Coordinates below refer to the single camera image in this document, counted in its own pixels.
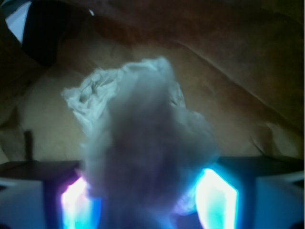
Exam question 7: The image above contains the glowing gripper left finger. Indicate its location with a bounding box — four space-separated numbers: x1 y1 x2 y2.
42 171 103 229

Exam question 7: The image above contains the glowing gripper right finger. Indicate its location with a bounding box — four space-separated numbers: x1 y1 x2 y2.
190 156 259 229

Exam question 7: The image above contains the white paper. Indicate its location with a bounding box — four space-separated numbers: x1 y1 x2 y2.
62 57 218 229

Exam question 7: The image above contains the brown paper bag tray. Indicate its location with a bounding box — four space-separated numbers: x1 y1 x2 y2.
0 0 305 162

